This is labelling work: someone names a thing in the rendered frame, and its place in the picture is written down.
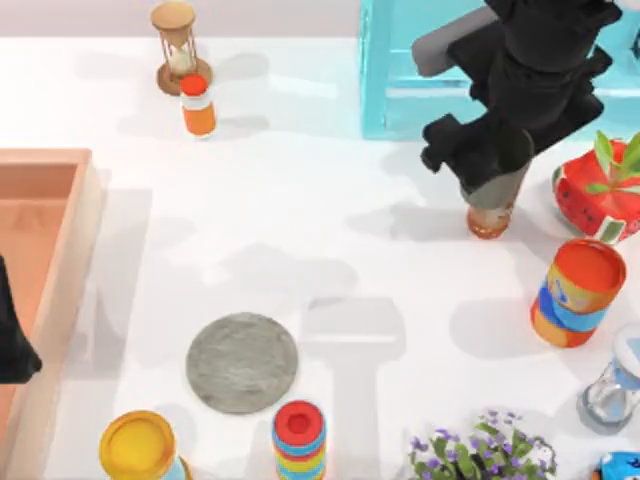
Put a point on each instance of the shallow salmon-coloured box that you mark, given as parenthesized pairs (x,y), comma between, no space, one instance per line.
(35,225)

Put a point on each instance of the yellow-lidded can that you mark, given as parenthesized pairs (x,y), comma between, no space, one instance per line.
(136,446)

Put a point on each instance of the light blue rack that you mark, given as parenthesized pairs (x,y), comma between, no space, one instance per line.
(374,75)

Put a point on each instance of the blue packet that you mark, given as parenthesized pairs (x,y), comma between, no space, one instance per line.
(622,467)

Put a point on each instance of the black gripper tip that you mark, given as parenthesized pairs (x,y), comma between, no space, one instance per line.
(12,345)

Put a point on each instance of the orange and blue can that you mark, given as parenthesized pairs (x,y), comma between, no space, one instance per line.
(575,295)

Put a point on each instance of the purple flower plant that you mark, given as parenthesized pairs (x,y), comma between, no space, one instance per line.
(480,452)

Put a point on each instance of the stack of coloured rings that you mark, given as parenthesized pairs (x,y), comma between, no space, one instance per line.
(299,440)

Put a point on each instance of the round grey coaster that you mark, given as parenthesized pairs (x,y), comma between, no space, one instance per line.
(242,362)

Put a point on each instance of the orange bottle with red cap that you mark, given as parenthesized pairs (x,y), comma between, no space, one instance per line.
(198,115)

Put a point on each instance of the grey rounded box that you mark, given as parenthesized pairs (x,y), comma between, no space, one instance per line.
(432,50)

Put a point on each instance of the watermelon-patterned plant pot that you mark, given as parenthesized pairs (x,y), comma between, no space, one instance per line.
(590,207)

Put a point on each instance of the wooden hourglass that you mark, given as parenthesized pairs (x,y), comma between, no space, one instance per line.
(172,20)

